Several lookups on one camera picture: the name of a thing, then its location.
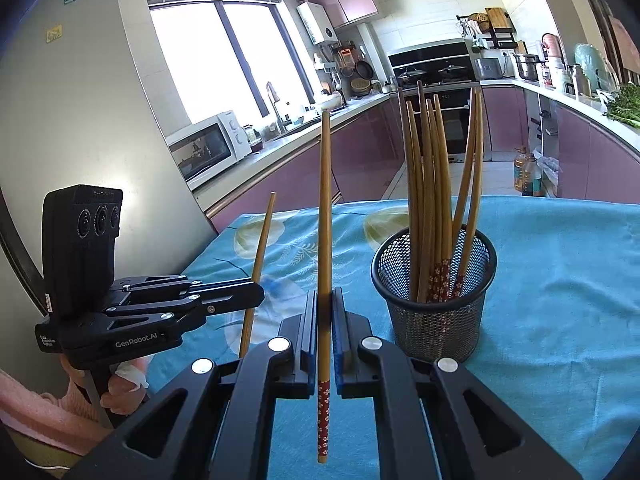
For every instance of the blue floral tablecloth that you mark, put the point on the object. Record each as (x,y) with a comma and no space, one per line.
(550,285)

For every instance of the hanging frying pan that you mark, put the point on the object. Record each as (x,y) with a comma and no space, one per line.
(363,70)

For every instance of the black built-in oven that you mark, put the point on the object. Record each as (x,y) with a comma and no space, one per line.
(457,125)

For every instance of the black wok with lid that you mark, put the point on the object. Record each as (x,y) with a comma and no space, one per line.
(454,72)
(411,75)

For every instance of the white bowl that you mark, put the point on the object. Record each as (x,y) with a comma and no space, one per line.
(332,101)

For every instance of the green leafy vegetables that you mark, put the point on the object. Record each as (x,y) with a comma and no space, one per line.
(625,107)

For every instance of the black mesh utensil cup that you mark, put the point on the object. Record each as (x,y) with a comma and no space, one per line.
(435,320)

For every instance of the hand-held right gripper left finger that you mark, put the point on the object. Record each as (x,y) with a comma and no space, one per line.
(311,332)

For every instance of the bunch of wooden chopsticks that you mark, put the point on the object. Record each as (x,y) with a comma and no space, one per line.
(425,185)

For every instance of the white microwave oven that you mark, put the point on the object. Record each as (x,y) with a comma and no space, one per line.
(210,150)

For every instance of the grey refrigerator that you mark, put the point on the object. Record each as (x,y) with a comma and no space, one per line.
(100,110)

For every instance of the kitchen window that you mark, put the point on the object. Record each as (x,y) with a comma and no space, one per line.
(210,60)

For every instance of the wooden chopstick red floral end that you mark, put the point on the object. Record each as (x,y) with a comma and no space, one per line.
(262,240)
(325,210)

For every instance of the round woven basket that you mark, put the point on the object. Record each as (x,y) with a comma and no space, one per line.
(360,86)

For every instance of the black range hood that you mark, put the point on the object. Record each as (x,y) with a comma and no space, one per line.
(430,55)

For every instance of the wooden cutting board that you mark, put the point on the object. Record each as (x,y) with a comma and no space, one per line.
(500,19)

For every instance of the olive green garment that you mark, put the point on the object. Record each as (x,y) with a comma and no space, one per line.
(45,452)

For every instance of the silver metal box appliance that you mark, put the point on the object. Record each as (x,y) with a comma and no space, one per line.
(488,69)

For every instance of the black wall storage rack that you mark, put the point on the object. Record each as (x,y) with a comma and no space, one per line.
(492,35)

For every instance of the person's left hand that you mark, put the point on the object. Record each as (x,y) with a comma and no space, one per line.
(127,395)

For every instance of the clear plastic bag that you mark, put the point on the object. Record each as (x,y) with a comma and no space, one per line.
(547,175)

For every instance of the yellow fridge sticker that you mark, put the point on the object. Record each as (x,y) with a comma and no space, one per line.
(54,33)

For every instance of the pink electric kettle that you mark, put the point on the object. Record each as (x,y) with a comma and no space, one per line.
(552,50)

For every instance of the stainless steel stock pot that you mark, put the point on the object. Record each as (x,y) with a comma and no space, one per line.
(527,67)

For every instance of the yellow cooking oil bottle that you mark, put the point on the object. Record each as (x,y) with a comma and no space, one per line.
(527,175)

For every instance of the white wall water heater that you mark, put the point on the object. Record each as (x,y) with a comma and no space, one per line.
(316,24)

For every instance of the chrome kitchen faucet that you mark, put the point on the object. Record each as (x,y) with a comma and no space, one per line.
(274,105)

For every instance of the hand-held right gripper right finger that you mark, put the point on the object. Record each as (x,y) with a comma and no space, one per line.
(340,342)

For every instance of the person's left forearm pink sleeve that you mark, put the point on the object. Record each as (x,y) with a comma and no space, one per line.
(40,410)

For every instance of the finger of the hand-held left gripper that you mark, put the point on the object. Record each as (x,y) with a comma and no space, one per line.
(230,297)
(160,284)

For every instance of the purple base cabinet run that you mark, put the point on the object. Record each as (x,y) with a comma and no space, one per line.
(590,155)
(360,150)

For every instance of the stainless steel thermos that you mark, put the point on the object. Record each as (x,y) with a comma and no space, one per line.
(580,82)

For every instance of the pale green food cover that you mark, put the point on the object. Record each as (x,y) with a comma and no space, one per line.
(592,67)

